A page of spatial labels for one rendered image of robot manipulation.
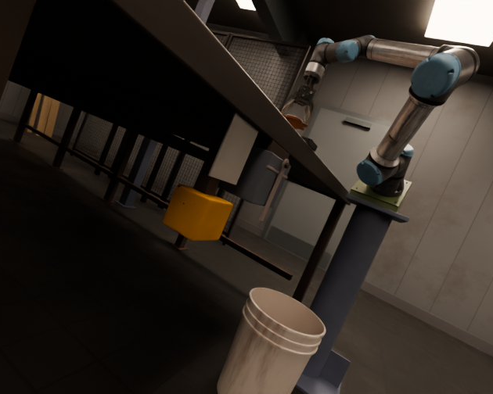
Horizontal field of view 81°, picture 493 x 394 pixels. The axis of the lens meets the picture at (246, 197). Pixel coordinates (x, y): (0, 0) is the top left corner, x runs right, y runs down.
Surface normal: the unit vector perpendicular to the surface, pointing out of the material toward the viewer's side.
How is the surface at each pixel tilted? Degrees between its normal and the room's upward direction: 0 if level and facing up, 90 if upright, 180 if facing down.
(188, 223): 90
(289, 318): 87
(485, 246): 90
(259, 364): 93
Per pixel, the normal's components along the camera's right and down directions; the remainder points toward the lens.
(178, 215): -0.44, -0.12
